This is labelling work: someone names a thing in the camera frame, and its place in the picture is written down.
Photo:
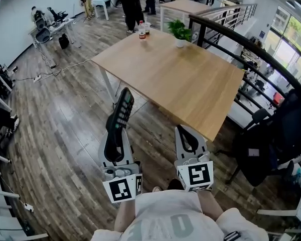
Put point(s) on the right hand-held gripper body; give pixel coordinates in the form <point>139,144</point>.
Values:
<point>199,176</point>

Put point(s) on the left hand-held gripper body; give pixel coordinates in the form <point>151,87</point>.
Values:
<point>120,171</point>

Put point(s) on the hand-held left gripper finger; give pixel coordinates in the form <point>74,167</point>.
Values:
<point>104,149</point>
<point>126,149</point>

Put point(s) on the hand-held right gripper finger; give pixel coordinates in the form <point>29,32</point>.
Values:
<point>202,145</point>
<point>179,147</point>

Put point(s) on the black calculator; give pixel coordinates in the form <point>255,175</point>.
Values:
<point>123,109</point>

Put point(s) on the person's right forearm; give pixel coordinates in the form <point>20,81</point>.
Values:
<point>210,205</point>

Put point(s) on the person's left forearm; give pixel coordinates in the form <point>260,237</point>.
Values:
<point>124,217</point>

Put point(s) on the person's dark shoe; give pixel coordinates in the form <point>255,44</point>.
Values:
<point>175,184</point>

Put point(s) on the person's white shirt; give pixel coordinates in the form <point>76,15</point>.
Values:
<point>170,217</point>

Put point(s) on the black office chair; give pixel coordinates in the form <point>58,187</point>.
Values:
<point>273,139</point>

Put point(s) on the white power strip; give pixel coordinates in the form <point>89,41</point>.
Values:
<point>28,207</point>
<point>37,78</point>

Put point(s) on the black curved railing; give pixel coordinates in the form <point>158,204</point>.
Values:
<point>243,43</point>

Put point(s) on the potted green plant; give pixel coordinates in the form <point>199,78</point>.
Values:
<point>180,32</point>

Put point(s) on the black bag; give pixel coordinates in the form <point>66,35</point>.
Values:
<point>63,41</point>

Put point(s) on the clear bottle with red label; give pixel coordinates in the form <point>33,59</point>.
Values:
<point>142,31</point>

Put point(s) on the clear plastic cup with drink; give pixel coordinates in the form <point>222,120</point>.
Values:
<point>147,29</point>

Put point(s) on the grey mesh chair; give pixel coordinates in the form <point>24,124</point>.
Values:
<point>41,25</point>

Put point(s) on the small wooden table white legs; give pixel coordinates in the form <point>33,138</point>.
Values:
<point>185,6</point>

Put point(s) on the white low table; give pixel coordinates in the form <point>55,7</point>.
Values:
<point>102,0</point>

